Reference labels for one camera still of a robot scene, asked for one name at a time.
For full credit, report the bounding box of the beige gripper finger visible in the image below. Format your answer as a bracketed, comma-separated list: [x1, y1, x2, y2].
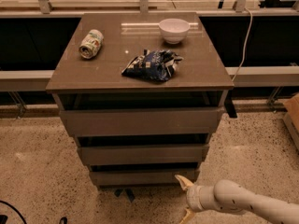
[175, 175, 193, 191]
[179, 207, 195, 224]

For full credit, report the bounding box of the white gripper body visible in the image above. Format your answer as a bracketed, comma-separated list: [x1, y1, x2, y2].
[187, 185, 209, 212]

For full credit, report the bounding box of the grey bottom drawer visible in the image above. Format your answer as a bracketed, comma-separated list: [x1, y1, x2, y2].
[90, 169, 199, 187]

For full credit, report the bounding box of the grey drawer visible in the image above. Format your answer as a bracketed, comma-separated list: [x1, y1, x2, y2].
[60, 107, 224, 137]
[90, 169, 199, 187]
[78, 144, 209, 165]

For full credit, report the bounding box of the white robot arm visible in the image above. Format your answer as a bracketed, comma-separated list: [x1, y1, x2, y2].
[175, 175, 299, 224]

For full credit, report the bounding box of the grey middle drawer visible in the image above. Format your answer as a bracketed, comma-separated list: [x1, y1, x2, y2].
[78, 144, 209, 165]

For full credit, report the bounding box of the grey top drawer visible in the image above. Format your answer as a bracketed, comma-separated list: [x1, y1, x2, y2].
[60, 107, 224, 137]

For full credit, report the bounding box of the grey drawer cabinet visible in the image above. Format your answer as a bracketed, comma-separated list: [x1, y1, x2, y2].
[45, 11, 235, 191]

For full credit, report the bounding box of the blue chip bag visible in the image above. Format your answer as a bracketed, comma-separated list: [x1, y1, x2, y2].
[121, 49, 183, 82]

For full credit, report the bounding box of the wooden box right edge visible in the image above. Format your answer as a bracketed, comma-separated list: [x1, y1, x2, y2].
[283, 93, 299, 150]

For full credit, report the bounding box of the white bowl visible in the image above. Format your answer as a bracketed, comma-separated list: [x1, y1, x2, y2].
[159, 19, 190, 44]

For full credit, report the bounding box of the crushed green white can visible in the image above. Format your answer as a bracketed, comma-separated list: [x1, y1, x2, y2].
[78, 29, 104, 59]

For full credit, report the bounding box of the metal railing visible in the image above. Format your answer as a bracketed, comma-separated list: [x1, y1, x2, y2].
[0, 0, 299, 16]

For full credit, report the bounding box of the white cable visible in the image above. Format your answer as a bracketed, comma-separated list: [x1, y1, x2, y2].
[231, 7, 254, 82]

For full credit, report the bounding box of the black floor cable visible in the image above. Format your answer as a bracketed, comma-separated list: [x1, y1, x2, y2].
[0, 199, 28, 224]

